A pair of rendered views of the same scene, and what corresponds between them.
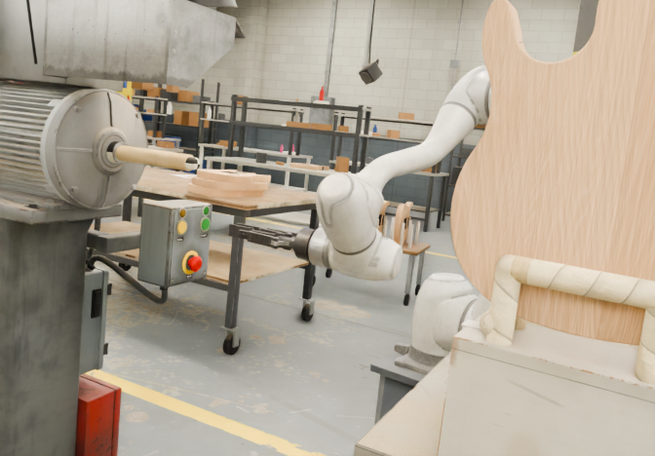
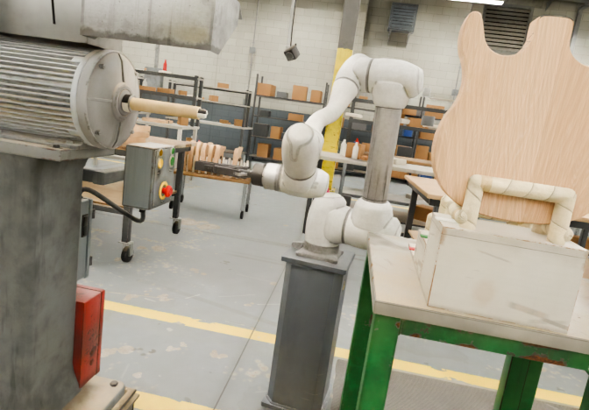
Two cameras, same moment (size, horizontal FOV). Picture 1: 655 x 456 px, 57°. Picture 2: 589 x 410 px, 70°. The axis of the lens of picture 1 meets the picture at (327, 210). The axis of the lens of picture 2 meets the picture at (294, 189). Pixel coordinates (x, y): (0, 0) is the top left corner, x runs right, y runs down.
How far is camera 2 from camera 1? 40 cm
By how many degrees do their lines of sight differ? 20
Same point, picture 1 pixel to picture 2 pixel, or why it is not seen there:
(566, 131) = (513, 98)
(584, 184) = (521, 131)
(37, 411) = (50, 314)
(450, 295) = (336, 207)
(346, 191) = (309, 136)
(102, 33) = (146, 4)
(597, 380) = (531, 245)
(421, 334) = (315, 234)
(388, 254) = (323, 180)
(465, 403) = (449, 266)
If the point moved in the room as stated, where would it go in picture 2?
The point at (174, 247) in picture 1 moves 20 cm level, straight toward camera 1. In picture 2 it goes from (155, 179) to (174, 193)
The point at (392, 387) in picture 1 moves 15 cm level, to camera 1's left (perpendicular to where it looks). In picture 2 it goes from (296, 270) to (262, 270)
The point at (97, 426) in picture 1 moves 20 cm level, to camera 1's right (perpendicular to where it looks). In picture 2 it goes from (90, 321) to (155, 319)
